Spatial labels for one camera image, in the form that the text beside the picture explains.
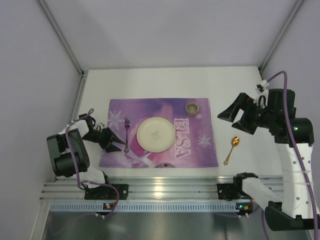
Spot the purple Elsa placemat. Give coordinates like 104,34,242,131
99,98,218,169

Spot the perforated cable duct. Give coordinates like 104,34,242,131
49,201,253,213

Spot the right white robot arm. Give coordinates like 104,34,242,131
217,89,320,233

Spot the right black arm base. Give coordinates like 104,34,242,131
216,183,248,201

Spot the cream round plate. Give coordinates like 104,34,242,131
136,117,176,153

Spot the gold spoon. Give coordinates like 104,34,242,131
223,136,240,166

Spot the speckled ceramic cup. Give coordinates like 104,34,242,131
185,102,199,116

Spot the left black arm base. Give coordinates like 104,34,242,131
84,184,129,200

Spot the aluminium mounting rail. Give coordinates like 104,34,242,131
40,176,233,201

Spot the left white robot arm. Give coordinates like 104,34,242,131
46,114,125,188

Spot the iridescent fork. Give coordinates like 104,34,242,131
124,117,130,154

